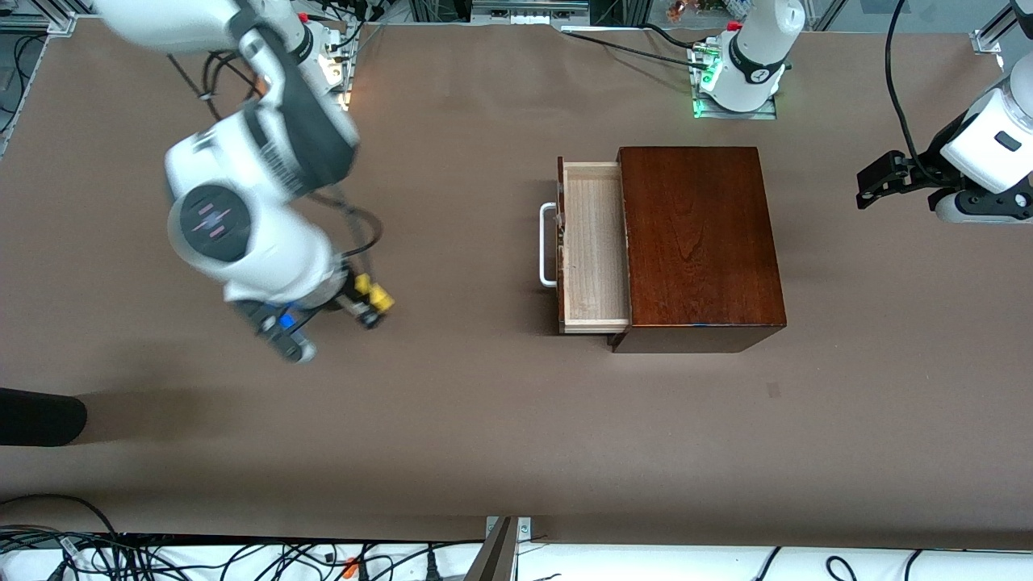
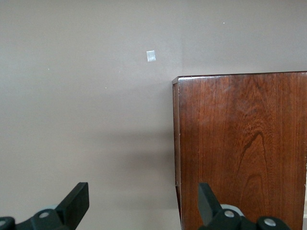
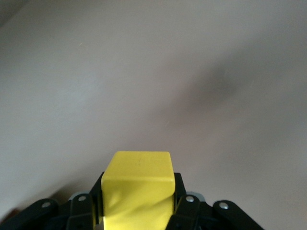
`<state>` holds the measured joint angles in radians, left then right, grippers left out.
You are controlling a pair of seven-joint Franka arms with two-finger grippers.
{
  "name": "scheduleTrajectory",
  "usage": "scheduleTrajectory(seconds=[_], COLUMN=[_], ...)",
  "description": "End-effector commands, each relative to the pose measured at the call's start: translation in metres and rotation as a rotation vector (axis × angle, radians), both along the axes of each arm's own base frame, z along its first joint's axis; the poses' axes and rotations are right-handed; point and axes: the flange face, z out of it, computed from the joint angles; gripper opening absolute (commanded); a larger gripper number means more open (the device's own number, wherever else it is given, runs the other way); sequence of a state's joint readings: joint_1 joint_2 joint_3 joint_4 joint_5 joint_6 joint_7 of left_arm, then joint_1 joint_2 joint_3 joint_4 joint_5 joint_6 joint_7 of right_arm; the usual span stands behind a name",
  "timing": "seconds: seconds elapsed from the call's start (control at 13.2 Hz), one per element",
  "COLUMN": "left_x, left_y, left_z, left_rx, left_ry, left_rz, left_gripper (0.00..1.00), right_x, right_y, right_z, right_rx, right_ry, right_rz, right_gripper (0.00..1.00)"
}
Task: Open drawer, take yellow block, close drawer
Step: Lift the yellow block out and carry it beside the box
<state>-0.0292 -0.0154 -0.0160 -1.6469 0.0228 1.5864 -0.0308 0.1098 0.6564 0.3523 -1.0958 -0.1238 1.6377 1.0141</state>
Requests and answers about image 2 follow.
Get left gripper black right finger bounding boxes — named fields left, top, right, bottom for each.
left=196, top=182, right=292, bottom=230

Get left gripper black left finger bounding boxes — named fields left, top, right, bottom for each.
left=0, top=182, right=90, bottom=230

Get dark brown wooden cabinet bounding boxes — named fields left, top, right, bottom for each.
left=172, top=71, right=307, bottom=230

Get small square tape patch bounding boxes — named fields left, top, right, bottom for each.
left=146, top=50, right=157, bottom=63

